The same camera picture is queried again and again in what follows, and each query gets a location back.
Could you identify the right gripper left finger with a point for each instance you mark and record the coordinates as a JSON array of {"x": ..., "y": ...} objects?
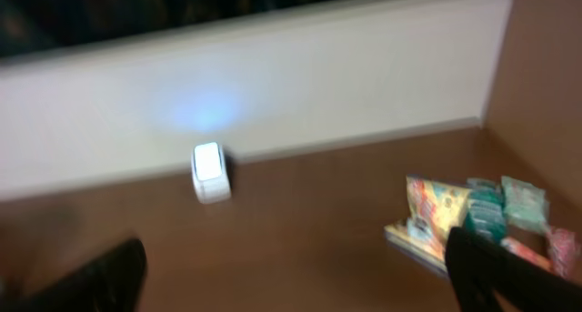
[{"x": 110, "y": 282}]

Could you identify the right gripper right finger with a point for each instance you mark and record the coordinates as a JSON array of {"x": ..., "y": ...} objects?
[{"x": 478, "y": 269}]

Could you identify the orange Kleenex tissue pack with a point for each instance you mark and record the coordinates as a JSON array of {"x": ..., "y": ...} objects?
[{"x": 519, "y": 249}]

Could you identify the blue mouthwash bottle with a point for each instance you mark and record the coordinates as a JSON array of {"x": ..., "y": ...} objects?
[{"x": 485, "y": 213}]

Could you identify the yellow snack bag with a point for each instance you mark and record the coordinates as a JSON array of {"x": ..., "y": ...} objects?
[{"x": 435, "y": 208}]

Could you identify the pale green wipes pack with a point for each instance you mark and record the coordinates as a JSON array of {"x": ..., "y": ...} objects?
[{"x": 526, "y": 206}]

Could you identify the red Top snack bar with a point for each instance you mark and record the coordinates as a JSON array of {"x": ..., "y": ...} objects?
[{"x": 563, "y": 250}]

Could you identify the white barcode scanner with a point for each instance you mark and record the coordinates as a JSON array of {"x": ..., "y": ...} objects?
[{"x": 209, "y": 173}]

